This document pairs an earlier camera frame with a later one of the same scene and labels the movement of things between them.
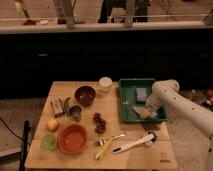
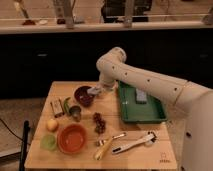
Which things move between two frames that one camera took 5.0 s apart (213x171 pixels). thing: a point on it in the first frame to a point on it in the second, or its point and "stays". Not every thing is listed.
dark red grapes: (100, 123) stays
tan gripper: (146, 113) to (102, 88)
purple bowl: (85, 95) stays
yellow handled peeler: (101, 151) stays
